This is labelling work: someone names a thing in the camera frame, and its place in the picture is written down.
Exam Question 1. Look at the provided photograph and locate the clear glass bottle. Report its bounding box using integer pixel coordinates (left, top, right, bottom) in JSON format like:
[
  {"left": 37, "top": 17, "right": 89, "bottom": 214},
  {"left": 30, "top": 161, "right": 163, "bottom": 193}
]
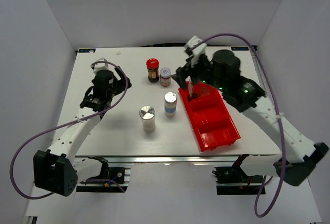
[{"left": 198, "top": 85, "right": 212, "bottom": 97}]

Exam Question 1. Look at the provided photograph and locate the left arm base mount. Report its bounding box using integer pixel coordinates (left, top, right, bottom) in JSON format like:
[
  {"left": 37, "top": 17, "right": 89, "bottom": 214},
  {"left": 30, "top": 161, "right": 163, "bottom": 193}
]
[{"left": 73, "top": 156, "right": 130, "bottom": 193}]

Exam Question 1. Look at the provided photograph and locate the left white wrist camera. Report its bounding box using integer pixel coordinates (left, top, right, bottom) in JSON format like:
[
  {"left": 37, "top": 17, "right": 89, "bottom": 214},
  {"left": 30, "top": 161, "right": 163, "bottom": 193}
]
[{"left": 90, "top": 58, "right": 109, "bottom": 75}]

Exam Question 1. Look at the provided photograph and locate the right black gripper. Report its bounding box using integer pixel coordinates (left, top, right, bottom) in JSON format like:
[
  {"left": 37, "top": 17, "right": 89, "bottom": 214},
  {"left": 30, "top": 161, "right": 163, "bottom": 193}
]
[{"left": 171, "top": 52, "right": 226, "bottom": 92}]

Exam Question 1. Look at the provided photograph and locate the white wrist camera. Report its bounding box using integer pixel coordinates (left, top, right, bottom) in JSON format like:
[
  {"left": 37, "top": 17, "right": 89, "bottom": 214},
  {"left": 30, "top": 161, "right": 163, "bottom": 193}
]
[
  {"left": 184, "top": 36, "right": 207, "bottom": 67},
  {"left": 90, "top": 58, "right": 109, "bottom": 75}
]

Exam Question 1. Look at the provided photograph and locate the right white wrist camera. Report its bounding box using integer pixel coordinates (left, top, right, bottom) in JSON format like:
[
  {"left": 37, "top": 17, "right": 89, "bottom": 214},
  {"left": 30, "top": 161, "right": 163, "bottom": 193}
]
[{"left": 184, "top": 36, "right": 207, "bottom": 67}]

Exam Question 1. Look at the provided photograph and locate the white-lid chili jar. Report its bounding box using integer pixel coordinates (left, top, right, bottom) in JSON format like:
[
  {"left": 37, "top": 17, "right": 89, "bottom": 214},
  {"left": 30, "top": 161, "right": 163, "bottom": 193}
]
[{"left": 159, "top": 67, "right": 172, "bottom": 87}]

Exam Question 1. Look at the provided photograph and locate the black logo sticker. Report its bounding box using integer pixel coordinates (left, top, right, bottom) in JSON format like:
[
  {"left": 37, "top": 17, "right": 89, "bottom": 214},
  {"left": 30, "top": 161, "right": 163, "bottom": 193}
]
[
  {"left": 78, "top": 48, "right": 96, "bottom": 53},
  {"left": 231, "top": 46, "right": 249, "bottom": 51}
]

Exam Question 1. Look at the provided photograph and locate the purple cable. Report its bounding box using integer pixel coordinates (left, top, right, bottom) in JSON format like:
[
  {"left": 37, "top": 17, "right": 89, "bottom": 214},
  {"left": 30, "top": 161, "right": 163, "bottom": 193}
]
[
  {"left": 192, "top": 33, "right": 287, "bottom": 218},
  {"left": 9, "top": 62, "right": 128, "bottom": 199}
]

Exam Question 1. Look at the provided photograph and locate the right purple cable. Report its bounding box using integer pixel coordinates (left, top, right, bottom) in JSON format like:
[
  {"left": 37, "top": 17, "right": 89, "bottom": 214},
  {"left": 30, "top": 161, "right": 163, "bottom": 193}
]
[{"left": 192, "top": 33, "right": 287, "bottom": 218}]

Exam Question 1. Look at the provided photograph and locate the red plastic divided tray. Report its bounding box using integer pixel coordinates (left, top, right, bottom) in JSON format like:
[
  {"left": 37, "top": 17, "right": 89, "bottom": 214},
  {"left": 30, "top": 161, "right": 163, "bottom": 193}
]
[{"left": 178, "top": 82, "right": 241, "bottom": 152}]

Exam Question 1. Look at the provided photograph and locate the black logo sticker left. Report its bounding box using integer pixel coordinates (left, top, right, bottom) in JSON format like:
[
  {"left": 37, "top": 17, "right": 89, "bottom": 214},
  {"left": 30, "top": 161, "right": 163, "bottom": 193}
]
[{"left": 78, "top": 48, "right": 96, "bottom": 53}]

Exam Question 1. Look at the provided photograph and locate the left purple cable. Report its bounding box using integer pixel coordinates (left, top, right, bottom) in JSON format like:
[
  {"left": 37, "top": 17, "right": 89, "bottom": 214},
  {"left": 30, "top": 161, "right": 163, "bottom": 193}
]
[{"left": 9, "top": 62, "right": 128, "bottom": 199}]

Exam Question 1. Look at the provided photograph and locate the dark-sauce glass bottle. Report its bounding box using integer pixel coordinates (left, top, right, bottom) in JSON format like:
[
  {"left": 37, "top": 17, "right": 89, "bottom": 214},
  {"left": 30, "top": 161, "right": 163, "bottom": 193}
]
[{"left": 188, "top": 79, "right": 198, "bottom": 101}]

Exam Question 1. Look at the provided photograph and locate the silver-lid white shaker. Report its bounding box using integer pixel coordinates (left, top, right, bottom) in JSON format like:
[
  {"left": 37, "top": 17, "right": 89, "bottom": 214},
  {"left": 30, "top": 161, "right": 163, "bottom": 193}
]
[{"left": 139, "top": 106, "right": 156, "bottom": 132}]

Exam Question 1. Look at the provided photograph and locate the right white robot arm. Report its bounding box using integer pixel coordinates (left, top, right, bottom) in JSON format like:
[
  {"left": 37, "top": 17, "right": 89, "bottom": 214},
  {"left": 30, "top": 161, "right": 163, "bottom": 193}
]
[{"left": 172, "top": 49, "right": 329, "bottom": 186}]

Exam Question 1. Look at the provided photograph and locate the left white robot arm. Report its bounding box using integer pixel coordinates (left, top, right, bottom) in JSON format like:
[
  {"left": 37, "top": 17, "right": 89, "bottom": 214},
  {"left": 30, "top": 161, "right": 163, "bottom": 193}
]
[{"left": 33, "top": 60, "right": 131, "bottom": 196}]

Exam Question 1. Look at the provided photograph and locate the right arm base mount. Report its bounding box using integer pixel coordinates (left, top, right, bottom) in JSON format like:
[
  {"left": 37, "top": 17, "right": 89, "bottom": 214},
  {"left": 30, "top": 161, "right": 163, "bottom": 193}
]
[{"left": 212, "top": 154, "right": 263, "bottom": 196}]

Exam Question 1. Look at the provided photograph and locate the red-lid sauce jar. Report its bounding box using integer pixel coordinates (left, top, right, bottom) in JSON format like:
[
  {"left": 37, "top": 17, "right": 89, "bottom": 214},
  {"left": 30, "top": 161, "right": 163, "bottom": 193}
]
[{"left": 146, "top": 58, "right": 159, "bottom": 83}]

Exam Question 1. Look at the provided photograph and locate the blue-label spice shaker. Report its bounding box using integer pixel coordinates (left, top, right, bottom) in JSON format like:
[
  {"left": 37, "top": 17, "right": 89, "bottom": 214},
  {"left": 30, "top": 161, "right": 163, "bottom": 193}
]
[{"left": 164, "top": 92, "right": 177, "bottom": 116}]

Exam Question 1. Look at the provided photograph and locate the aluminium table frame rail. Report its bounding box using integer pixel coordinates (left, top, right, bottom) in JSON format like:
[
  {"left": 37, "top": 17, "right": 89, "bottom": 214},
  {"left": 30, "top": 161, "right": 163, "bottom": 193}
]
[{"left": 24, "top": 45, "right": 293, "bottom": 224}]

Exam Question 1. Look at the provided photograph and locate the black logo sticker right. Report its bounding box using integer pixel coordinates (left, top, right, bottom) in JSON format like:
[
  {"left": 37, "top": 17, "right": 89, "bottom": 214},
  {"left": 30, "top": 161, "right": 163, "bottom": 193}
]
[{"left": 231, "top": 46, "right": 249, "bottom": 51}]

